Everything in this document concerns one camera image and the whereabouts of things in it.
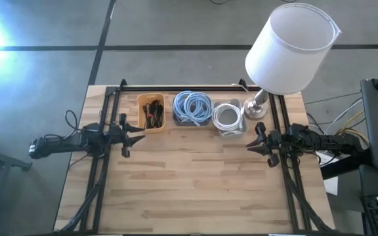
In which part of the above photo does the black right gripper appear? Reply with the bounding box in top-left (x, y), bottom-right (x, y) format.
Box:
top-left (245, 122), bottom-right (284, 168)

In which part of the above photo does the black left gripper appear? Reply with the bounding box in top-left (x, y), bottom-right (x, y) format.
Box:
top-left (109, 113), bottom-right (146, 158)

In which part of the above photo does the white plastic bin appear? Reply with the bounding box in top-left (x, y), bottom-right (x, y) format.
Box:
top-left (212, 98), bottom-right (249, 138)

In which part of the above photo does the yellow plastic bin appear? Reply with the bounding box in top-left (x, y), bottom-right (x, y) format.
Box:
top-left (136, 92), bottom-right (167, 134)

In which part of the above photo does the grey plastic bin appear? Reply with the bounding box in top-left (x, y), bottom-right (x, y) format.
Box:
top-left (172, 98), bottom-right (213, 127)

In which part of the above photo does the white paper sheet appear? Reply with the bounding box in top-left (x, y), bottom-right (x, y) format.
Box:
top-left (316, 152), bottom-right (340, 197)

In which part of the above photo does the black support bar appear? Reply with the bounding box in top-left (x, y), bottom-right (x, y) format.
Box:
top-left (320, 153), bottom-right (373, 180)

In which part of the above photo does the white-shaded silver table lamp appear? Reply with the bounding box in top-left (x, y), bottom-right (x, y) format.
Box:
top-left (244, 2), bottom-right (343, 121)

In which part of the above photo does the black tripod stand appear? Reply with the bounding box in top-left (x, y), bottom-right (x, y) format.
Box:
top-left (0, 130), bottom-right (33, 172)

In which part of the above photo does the black cable bundle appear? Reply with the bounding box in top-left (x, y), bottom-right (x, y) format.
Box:
top-left (142, 100), bottom-right (164, 129)

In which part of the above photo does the white lamp cord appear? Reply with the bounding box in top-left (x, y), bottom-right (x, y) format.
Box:
top-left (230, 83), bottom-right (254, 99)

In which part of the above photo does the black aluminium rig frame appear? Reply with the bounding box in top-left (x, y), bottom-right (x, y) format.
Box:
top-left (59, 78), bottom-right (333, 233)

